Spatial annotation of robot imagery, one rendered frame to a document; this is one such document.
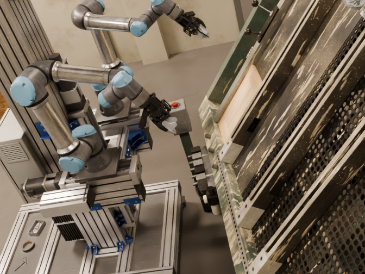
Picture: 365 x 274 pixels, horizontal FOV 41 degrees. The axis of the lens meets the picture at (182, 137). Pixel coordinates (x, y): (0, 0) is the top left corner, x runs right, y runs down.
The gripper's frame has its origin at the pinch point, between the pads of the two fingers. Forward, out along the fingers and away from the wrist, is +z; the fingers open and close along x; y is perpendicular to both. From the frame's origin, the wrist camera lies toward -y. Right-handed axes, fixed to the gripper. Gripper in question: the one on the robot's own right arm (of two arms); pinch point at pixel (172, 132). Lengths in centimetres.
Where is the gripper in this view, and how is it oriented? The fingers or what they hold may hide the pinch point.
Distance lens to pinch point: 210.6
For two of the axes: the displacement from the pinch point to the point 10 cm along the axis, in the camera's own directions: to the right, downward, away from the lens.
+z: 6.7, 6.0, 4.4
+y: 7.4, -5.1, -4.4
